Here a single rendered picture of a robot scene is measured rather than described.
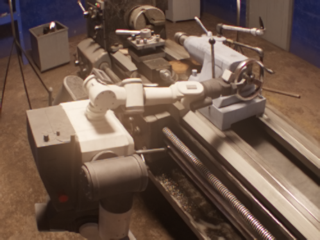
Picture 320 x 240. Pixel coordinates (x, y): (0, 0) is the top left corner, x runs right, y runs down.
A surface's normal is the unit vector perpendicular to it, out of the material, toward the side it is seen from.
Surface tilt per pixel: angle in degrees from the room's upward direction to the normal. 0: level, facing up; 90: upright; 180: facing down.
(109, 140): 45
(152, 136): 90
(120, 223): 92
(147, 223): 0
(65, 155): 92
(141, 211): 0
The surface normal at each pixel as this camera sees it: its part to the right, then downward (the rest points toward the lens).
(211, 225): -0.03, -0.82
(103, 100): 0.48, 0.52
